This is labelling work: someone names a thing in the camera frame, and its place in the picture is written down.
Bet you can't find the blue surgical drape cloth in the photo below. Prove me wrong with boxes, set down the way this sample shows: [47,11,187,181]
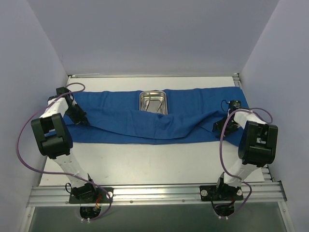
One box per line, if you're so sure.
[64,86,251,147]

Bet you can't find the stainless steel instrument tray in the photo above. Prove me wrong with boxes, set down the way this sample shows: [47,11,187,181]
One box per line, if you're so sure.
[139,91,168,115]

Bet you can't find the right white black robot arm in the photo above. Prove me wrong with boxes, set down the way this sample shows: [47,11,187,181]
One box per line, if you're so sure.
[212,100,278,200]

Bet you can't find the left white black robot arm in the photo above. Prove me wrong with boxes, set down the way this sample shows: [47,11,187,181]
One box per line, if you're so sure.
[31,87,98,203]

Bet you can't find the steel forceps right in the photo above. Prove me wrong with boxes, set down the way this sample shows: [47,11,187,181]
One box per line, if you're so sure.
[156,99,164,113]

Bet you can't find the steel forceps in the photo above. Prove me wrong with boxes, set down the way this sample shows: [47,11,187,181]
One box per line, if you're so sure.
[156,99,164,113]
[144,93,151,112]

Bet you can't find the steel forceps left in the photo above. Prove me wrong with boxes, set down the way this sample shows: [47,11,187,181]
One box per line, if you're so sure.
[144,93,151,112]

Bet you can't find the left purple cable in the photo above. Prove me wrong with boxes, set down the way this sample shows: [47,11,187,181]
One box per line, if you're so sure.
[17,82,114,220]

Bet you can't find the purple cable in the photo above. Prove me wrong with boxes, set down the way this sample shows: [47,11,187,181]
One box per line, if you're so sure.
[214,107,274,217]
[17,82,114,220]

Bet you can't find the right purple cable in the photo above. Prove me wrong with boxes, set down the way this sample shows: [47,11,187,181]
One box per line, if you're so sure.
[214,107,274,217]

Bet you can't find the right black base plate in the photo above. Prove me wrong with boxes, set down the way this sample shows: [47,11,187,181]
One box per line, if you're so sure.
[199,185,244,202]

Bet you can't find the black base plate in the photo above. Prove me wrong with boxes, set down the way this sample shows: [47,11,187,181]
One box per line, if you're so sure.
[69,187,114,204]
[199,185,244,202]

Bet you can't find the aluminium right side rail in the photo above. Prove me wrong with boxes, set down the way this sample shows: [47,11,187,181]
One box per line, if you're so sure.
[232,73,273,183]

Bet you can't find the aluminium rail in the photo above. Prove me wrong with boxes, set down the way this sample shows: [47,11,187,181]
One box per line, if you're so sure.
[232,73,273,183]
[27,182,287,207]

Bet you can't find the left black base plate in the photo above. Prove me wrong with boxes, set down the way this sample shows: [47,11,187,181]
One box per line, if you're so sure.
[69,187,114,204]

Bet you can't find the aluminium front rail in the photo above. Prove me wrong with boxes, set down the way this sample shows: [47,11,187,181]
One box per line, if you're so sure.
[27,182,287,207]

